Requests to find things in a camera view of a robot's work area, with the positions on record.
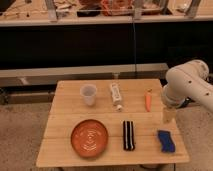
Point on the black striped eraser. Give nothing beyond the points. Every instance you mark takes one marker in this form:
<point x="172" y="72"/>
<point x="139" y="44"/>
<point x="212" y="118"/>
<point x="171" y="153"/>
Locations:
<point x="128" y="136"/>

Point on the orange carrot toy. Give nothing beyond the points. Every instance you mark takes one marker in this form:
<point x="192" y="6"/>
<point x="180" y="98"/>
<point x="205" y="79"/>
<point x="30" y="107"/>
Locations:
<point x="148" y="100"/>

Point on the wooden table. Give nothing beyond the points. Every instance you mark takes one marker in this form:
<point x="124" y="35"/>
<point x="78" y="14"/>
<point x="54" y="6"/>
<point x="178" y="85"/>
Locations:
<point x="68" y="110"/>

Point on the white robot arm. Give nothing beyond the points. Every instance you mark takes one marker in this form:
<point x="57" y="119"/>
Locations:
<point x="186" y="80"/>

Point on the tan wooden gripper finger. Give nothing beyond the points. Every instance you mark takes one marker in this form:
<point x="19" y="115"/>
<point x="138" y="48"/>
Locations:
<point x="168" y="114"/>

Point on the white tube with cap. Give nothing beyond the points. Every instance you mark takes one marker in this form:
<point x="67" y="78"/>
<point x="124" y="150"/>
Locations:
<point x="116" y="96"/>

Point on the blue sponge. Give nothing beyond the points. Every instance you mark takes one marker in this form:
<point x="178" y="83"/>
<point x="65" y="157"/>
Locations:
<point x="167" y="144"/>

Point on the white ceramic cup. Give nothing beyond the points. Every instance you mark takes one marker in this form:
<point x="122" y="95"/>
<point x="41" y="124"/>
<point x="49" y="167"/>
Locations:
<point x="88" y="93"/>

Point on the orange round plate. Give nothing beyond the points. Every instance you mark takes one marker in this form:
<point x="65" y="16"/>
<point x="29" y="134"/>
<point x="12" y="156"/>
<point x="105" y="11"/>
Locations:
<point x="89" y="138"/>

